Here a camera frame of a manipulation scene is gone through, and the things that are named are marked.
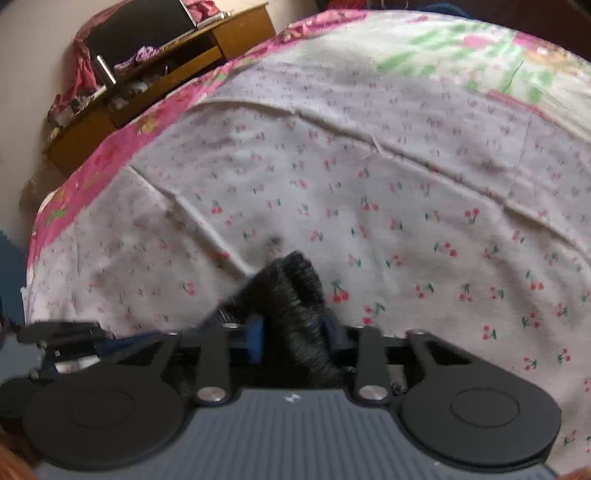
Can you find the wooden nightstand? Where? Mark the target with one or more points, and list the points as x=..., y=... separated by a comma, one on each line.
x=138, y=106

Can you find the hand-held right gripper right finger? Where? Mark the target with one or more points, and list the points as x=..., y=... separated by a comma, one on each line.
x=333, y=339

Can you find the white cherry print bed sheet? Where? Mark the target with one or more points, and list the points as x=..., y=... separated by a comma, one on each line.
x=369, y=184

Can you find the purple cloth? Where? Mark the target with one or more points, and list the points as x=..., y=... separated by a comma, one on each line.
x=138, y=57

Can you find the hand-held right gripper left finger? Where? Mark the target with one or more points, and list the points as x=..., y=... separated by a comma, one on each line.
x=255, y=344

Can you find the pink cloth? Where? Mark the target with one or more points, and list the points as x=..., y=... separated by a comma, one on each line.
x=81, y=69

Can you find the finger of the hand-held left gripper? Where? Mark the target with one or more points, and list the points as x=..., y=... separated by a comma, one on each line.
x=60, y=332
x=124, y=347

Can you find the dark grey pants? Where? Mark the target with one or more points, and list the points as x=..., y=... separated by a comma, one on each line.
x=295, y=314

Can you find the pink floral bed sheet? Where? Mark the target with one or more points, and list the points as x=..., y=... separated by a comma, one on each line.
x=115, y=147

